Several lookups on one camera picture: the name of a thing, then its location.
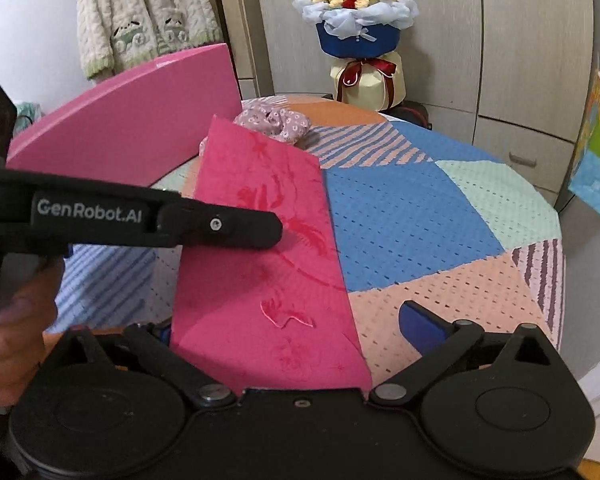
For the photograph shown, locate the pink floral cloth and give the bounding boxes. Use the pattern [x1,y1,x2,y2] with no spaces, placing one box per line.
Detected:
[199,101,311,157]

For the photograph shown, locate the pink red towel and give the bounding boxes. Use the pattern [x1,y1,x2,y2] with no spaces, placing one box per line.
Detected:
[171,118,372,393]

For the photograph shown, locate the person's left hand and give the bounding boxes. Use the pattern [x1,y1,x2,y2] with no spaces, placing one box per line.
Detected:
[0,258,65,408]

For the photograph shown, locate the pink storage box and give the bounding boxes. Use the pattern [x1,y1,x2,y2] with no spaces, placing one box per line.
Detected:
[6,44,242,186]

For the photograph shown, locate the colourful patchwork table cover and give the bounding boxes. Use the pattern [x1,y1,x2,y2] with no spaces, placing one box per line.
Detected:
[54,101,565,386]

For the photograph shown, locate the cream knitted cardigan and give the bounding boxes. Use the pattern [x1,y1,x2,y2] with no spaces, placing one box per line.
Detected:
[76,0,222,84]

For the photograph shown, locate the black suitcase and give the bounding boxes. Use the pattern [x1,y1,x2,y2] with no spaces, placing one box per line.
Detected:
[381,100,432,130]

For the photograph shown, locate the flower bouquet blue wrap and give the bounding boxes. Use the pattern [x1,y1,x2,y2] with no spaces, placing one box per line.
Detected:
[292,0,419,112]

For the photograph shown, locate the beige wardrobe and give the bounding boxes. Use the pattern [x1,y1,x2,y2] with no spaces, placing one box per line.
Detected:
[216,0,594,200]

